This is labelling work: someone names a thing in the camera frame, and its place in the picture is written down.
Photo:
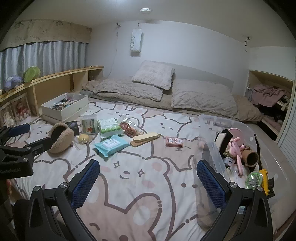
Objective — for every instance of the wooden block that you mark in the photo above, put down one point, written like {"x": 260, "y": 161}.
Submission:
{"x": 140, "y": 132}

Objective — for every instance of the beige fuzzy slipper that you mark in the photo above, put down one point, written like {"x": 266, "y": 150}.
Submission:
{"x": 61, "y": 140}

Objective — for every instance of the pink rabbit toy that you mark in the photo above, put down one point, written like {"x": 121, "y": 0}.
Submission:
{"x": 235, "y": 147}

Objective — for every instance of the wooden shelf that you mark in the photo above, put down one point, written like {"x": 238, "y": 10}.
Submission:
{"x": 57, "y": 81}

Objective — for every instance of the green white box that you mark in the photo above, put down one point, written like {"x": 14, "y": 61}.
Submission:
{"x": 89, "y": 124}

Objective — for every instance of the person's left hand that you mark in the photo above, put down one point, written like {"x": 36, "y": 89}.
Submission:
{"x": 8, "y": 186}

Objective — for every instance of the blue wet wipes pack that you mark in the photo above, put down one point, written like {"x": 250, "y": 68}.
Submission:
{"x": 111, "y": 144}

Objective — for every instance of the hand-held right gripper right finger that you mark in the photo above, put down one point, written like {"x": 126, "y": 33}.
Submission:
{"x": 211, "y": 185}

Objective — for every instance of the pile of cosmetics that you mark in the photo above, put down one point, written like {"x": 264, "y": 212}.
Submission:
{"x": 67, "y": 102}

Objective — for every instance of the black box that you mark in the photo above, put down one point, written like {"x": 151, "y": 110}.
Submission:
{"x": 72, "y": 127}

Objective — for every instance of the white storage box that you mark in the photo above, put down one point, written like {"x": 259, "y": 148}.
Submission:
{"x": 55, "y": 113}

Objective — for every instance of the wall hook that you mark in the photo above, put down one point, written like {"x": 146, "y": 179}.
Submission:
{"x": 246, "y": 40}

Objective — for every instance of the pile of clothes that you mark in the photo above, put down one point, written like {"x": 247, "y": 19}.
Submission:
{"x": 270, "y": 97}

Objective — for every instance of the grey curtain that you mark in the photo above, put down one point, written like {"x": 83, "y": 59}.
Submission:
{"x": 46, "y": 58}

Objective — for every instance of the fluffy beige pillow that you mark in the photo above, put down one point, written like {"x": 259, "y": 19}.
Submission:
{"x": 153, "y": 74}

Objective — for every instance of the tan blanket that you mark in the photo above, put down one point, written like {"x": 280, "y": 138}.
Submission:
{"x": 245, "y": 107}

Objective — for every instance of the clear plastic bag of items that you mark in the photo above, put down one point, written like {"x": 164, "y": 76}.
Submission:
{"x": 215, "y": 150}

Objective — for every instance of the quilted beige pillow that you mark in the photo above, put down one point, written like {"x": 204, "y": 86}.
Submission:
{"x": 203, "y": 97}

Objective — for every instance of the beige curtain valance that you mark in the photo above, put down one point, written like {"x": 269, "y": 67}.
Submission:
{"x": 46, "y": 30}

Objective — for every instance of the folded beige duvet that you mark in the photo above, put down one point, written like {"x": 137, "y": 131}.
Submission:
{"x": 129, "y": 89}

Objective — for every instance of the yellow ball in wrapper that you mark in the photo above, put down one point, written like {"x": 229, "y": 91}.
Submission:
{"x": 83, "y": 138}

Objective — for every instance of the brown cardboard tube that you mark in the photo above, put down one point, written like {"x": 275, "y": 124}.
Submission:
{"x": 251, "y": 157}

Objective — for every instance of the white wall remote holder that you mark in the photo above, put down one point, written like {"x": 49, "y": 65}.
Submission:
{"x": 136, "y": 41}

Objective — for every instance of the green plush toy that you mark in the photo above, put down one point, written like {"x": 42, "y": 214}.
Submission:
{"x": 31, "y": 73}

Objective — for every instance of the yellow headlamp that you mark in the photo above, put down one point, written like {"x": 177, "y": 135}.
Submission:
{"x": 256, "y": 180}

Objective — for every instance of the round ceiling lamp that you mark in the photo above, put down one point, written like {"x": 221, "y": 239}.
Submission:
{"x": 145, "y": 10}

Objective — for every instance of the printed blanket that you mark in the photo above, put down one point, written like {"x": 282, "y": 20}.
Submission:
{"x": 138, "y": 185}

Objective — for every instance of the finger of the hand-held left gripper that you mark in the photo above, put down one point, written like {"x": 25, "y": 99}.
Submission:
{"x": 19, "y": 130}
{"x": 44, "y": 143}

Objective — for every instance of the pink round mirror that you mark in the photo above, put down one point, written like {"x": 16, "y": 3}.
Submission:
{"x": 237, "y": 132}

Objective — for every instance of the black and cream case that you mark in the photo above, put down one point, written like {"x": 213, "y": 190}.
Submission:
{"x": 223, "y": 139}

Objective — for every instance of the green tissue pack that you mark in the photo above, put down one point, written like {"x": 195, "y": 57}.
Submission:
{"x": 109, "y": 126}

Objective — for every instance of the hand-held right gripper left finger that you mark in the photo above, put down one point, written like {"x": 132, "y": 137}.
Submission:
{"x": 85, "y": 183}

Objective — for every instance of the plush teddy bear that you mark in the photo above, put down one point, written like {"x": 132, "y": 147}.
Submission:
{"x": 22, "y": 109}
{"x": 5, "y": 115}

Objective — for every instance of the white louvre door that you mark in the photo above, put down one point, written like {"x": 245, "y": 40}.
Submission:
{"x": 288, "y": 139}

